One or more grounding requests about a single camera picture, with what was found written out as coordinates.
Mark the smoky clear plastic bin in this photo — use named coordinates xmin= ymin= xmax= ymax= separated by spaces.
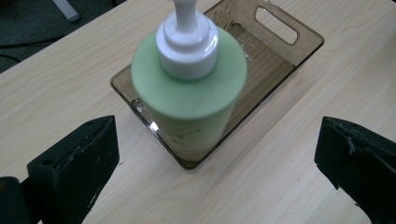
xmin=109 ymin=0 xmax=326 ymax=171

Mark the black floor cable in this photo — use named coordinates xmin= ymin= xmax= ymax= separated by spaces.
xmin=0 ymin=35 xmax=64 ymax=63

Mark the white desk leg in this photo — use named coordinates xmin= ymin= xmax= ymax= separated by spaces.
xmin=51 ymin=0 xmax=82 ymax=23

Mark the green pump bottle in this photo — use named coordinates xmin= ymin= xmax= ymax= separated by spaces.
xmin=130 ymin=0 xmax=249 ymax=162

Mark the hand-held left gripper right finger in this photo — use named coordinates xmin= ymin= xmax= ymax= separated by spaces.
xmin=314 ymin=116 xmax=396 ymax=224

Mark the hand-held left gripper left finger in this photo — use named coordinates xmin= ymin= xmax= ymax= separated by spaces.
xmin=26 ymin=115 xmax=120 ymax=224

